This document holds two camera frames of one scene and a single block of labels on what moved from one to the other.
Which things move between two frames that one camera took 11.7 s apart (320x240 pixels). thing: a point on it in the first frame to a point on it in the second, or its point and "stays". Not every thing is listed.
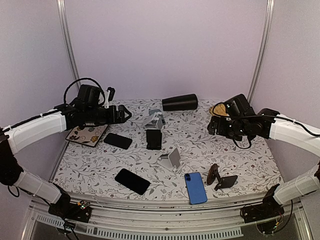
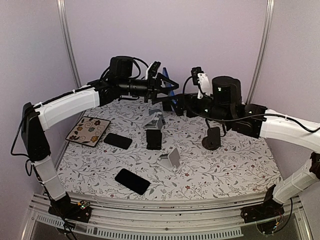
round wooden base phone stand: [213, 174] to [212, 141]
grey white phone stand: [171, 161] stays
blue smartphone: [196, 192] to [170, 91]
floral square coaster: [90, 135] stays
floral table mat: [170, 152] stays
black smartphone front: [133, 181] stays
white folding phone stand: [156, 121] stays
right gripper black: [213, 124] to [190, 98]
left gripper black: [113, 119] to [152, 89]
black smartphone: [117, 140] stays
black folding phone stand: [153, 139] stays
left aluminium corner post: [65, 22] stays
